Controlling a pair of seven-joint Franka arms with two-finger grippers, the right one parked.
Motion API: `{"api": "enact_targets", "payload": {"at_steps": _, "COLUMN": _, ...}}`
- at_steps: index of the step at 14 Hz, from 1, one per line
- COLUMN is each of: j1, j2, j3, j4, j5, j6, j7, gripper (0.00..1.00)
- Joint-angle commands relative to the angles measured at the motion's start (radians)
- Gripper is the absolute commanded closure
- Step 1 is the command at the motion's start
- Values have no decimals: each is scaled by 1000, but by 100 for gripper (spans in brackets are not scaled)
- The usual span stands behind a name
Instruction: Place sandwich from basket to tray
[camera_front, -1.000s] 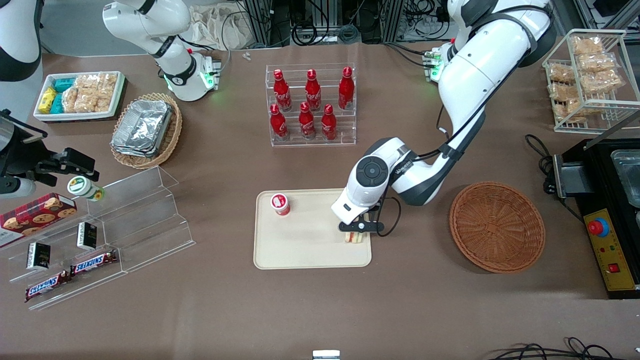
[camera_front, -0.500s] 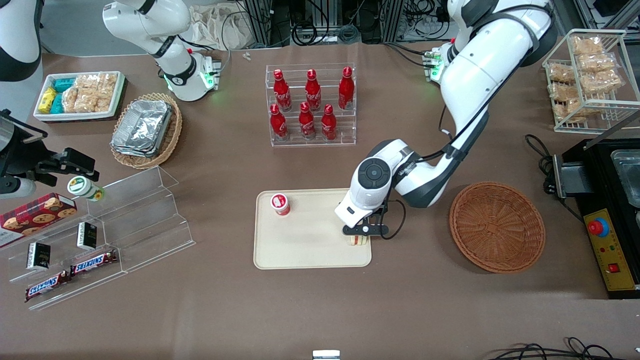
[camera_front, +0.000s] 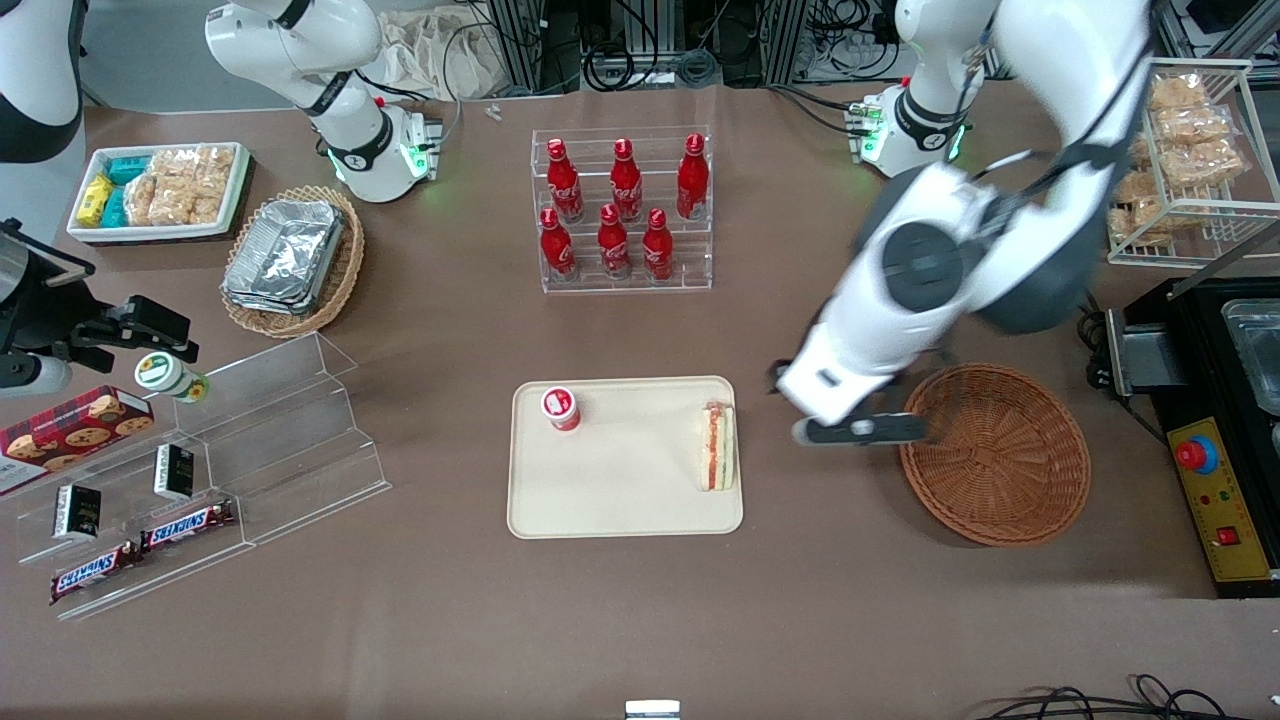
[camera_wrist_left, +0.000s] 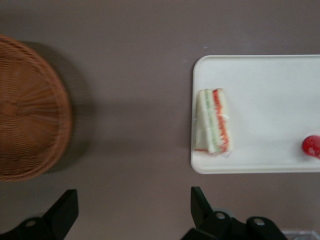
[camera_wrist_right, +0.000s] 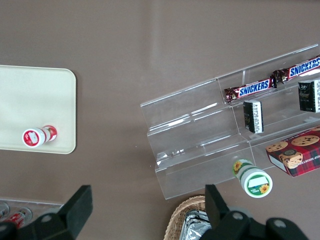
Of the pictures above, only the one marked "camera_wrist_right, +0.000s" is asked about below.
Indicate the beige plastic tray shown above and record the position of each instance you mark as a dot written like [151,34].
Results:
[37,100]

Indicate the red tartan cookie box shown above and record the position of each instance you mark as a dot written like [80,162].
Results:
[300,152]

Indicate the clear acrylic step display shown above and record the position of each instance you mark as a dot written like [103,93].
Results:
[195,140]

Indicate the small black chocolate box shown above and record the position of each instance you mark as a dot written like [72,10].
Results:
[253,117]
[308,96]

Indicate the oval light wicker basket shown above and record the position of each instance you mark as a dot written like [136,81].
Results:
[177,220]

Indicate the aluminium foil container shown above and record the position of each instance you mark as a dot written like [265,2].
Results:
[196,226]

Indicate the clear acrylic bottle rack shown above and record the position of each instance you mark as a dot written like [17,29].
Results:
[37,203]

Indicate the green sunflower yoghurt cup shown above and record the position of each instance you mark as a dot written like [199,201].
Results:
[253,181]

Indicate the Snickers chocolate bar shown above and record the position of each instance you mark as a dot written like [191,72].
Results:
[300,70]
[252,88]

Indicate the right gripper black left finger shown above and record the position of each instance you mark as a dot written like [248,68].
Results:
[77,210]

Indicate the red lidded yoghurt cup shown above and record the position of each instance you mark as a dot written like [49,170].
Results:
[33,137]

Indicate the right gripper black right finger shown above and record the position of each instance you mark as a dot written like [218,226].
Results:
[215,207]

